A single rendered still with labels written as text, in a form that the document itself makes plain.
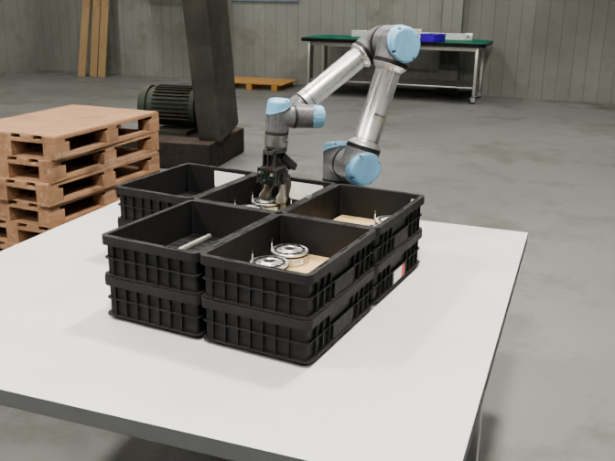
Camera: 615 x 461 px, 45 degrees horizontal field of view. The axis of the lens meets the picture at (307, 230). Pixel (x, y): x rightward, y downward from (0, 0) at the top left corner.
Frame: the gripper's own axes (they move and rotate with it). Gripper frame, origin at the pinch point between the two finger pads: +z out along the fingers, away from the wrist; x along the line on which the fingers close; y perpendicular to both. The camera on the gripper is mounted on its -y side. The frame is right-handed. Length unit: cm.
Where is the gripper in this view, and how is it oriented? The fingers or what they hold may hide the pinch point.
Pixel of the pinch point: (275, 205)
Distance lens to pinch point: 248.3
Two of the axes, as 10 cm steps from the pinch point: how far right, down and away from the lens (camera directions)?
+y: -4.6, 2.6, -8.5
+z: -0.7, 9.4, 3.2
